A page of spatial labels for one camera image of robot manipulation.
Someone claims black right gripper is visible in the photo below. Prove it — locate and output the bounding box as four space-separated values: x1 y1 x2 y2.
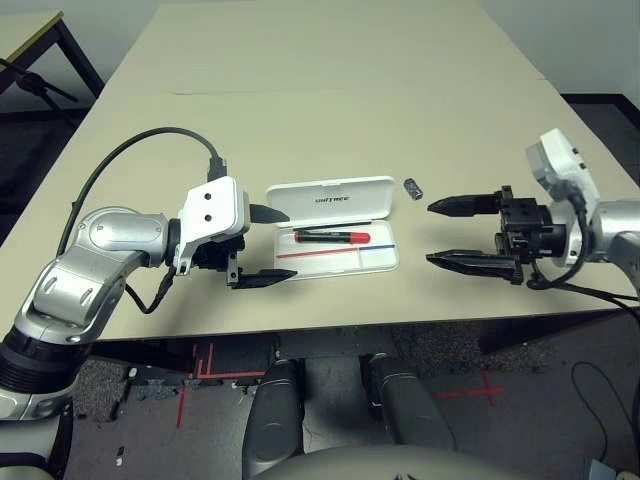
424 185 569 286

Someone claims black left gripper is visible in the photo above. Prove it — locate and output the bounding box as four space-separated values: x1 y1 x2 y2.
193 203 300 292

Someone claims black marker with red cap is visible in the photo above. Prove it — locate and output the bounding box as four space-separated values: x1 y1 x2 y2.
293 229 371 247

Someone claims white plastic pencil case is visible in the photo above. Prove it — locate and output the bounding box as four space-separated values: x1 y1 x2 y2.
264 174 402 281

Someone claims grey robot left leg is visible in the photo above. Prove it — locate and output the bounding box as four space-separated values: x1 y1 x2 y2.
242 357 307 480

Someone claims grey robot leg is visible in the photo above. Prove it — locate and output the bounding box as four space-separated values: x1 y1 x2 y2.
242 357 307 480
367 352 459 451

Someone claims grey robot right leg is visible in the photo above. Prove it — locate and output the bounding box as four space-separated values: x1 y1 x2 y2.
367 352 459 451

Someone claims grey robot torso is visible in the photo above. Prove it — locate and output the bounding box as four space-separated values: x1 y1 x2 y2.
254 446 551 480

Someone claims grey blue box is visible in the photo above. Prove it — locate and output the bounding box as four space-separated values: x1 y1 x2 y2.
582 457 617 480

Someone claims black tripod stand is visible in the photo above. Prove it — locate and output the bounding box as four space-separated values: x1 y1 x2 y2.
0 57 81 121

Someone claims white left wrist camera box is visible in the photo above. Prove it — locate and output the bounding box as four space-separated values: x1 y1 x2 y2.
175 175 251 275

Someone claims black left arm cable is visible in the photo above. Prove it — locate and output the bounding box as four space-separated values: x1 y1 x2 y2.
58 127 229 316

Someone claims thin black floor cable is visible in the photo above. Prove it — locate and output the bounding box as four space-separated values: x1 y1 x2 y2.
572 361 640 471

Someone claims side table with black frame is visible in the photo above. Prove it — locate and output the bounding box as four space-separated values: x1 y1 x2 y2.
0 9 106 116

